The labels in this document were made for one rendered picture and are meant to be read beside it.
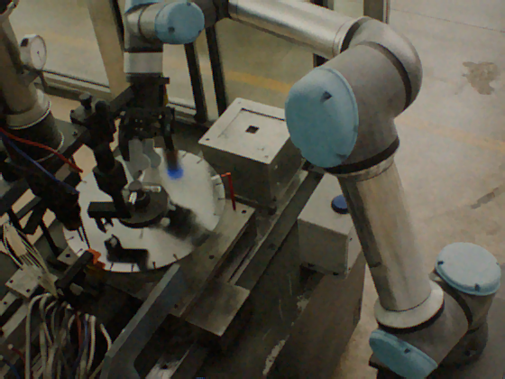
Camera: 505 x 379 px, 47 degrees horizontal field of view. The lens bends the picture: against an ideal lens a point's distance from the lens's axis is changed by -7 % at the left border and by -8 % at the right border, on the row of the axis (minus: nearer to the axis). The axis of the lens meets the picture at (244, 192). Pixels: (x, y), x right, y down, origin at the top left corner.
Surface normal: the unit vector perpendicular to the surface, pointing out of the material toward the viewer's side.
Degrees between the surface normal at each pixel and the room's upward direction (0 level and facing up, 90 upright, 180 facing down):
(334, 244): 90
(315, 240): 90
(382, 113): 67
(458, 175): 0
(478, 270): 8
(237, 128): 0
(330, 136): 83
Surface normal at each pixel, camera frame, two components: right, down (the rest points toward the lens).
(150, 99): -0.53, 0.20
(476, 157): -0.10, -0.70
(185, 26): 0.60, 0.21
